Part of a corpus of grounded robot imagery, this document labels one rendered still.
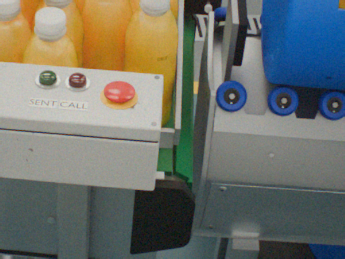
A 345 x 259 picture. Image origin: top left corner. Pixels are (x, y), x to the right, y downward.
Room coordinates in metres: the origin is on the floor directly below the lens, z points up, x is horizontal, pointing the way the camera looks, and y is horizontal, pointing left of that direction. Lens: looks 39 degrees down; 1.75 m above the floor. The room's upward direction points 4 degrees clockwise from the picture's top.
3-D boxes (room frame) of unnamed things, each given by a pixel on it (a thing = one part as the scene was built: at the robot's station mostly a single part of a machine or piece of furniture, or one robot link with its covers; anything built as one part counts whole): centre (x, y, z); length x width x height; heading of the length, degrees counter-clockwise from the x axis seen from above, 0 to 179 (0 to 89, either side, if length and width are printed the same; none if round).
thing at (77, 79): (0.80, 0.06, 1.11); 0.02 x 0.02 x 0.01
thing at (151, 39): (0.99, -0.03, 1.00); 0.07 x 0.07 x 0.20
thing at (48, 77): (0.80, 0.09, 1.11); 0.02 x 0.02 x 0.01
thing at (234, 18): (1.07, -0.15, 0.99); 0.10 x 0.02 x 0.12; 179
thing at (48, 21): (0.91, 0.10, 1.11); 0.04 x 0.04 x 0.02
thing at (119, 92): (0.78, 0.01, 1.11); 0.04 x 0.04 x 0.01
